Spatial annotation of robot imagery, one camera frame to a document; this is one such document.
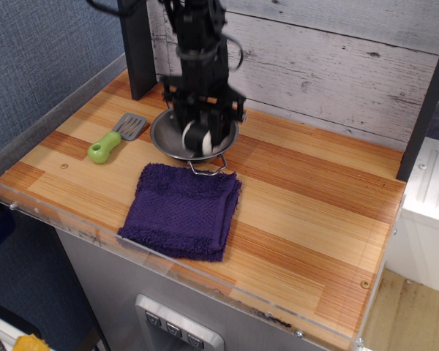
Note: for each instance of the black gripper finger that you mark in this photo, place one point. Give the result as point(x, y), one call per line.
point(220, 121)
point(187, 110)

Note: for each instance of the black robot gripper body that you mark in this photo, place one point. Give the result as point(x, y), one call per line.
point(204, 76)

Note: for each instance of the black and white sushi roll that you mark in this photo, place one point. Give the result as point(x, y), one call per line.
point(200, 140)

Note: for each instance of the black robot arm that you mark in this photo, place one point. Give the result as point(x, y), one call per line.
point(204, 103)

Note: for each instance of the purple folded towel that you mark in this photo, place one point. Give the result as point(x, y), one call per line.
point(180, 214)

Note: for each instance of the clear acrylic edge guard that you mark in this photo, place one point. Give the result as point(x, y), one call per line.
point(306, 243)

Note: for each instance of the silver cabinet with buttons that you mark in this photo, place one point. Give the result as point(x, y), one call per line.
point(145, 301)

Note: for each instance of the white aluminium side unit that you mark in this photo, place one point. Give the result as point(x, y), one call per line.
point(413, 250)

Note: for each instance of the yellow object at corner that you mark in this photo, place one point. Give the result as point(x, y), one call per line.
point(30, 343)

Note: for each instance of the stainless steel bowl with handles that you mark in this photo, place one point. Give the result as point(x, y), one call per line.
point(167, 137)

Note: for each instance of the green handled grey spatula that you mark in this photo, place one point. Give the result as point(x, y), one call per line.
point(128, 128)

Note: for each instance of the dark grey left post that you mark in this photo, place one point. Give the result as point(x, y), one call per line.
point(138, 51)

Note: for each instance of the dark grey post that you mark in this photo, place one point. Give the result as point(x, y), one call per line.
point(421, 127)
point(138, 51)

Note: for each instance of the dark grey right post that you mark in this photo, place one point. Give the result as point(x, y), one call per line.
point(421, 127)

